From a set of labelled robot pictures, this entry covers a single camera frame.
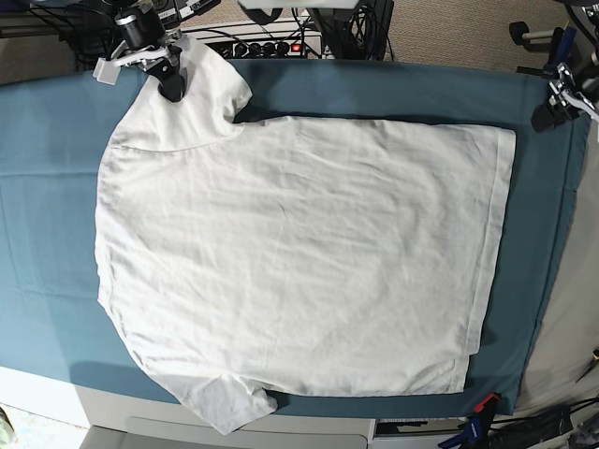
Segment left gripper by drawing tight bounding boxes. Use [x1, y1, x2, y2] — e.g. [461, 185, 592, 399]
[531, 63, 598, 133]

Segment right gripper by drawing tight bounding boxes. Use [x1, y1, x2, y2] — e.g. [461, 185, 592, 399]
[110, 11, 186, 102]

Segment white T-shirt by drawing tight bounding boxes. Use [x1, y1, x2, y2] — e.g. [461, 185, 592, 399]
[95, 39, 517, 435]

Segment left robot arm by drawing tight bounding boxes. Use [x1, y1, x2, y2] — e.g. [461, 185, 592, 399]
[531, 1, 598, 132]

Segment blue clamp upper right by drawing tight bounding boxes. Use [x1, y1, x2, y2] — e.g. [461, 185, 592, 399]
[516, 27, 577, 80]

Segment teal table cloth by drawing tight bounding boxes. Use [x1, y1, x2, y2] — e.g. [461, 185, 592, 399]
[1, 60, 598, 418]

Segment orange black clamp lower right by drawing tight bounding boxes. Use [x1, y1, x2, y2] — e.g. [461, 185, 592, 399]
[474, 393, 502, 418]

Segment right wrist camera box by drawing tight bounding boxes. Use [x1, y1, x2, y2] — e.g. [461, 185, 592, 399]
[93, 58, 121, 85]

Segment power strip with red switch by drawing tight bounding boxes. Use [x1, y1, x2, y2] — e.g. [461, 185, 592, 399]
[207, 38, 322, 60]

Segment white table frame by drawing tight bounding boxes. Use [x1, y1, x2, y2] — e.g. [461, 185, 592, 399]
[1, 368, 460, 448]

